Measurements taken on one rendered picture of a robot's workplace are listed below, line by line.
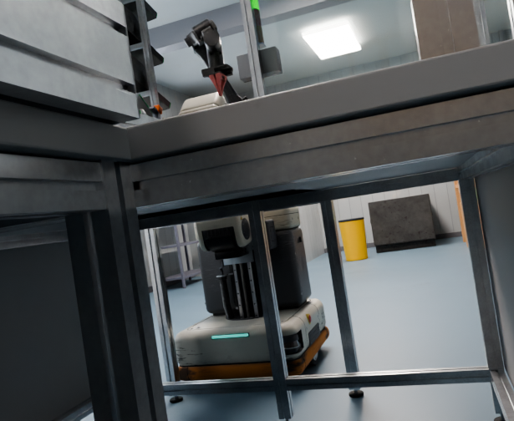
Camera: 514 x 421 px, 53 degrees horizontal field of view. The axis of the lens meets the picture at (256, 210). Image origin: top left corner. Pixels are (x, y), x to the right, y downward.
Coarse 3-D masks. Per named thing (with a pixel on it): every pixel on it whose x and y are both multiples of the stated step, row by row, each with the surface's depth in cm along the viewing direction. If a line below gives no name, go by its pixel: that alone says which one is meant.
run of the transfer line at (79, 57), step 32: (0, 0) 31; (32, 0) 33; (64, 0) 38; (96, 0) 40; (0, 32) 30; (32, 32) 33; (64, 32) 36; (96, 32) 40; (0, 64) 30; (32, 64) 32; (64, 64) 37; (96, 64) 39; (128, 64) 44; (0, 96) 33; (32, 96) 33; (64, 96) 35; (96, 96) 38; (128, 96) 43
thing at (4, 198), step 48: (0, 144) 32; (48, 144) 36; (96, 144) 42; (0, 192) 33; (48, 192) 38; (96, 192) 43; (96, 240) 44; (96, 288) 45; (144, 288) 47; (96, 336) 45; (144, 336) 46; (96, 384) 45; (144, 384) 45
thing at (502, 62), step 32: (416, 64) 39; (448, 64) 38; (480, 64) 38; (512, 64) 37; (288, 96) 42; (320, 96) 41; (352, 96) 40; (384, 96) 40; (416, 96) 39; (448, 96) 39; (128, 128) 47; (160, 128) 46; (192, 128) 45; (224, 128) 44; (256, 128) 43; (288, 128) 42; (448, 160) 123; (256, 192) 135; (288, 192) 165; (64, 224) 150
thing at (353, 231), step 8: (344, 224) 712; (352, 224) 707; (360, 224) 710; (344, 232) 714; (352, 232) 708; (360, 232) 709; (344, 240) 716; (352, 240) 709; (360, 240) 709; (344, 248) 720; (352, 248) 710; (360, 248) 709; (352, 256) 711; (360, 256) 709
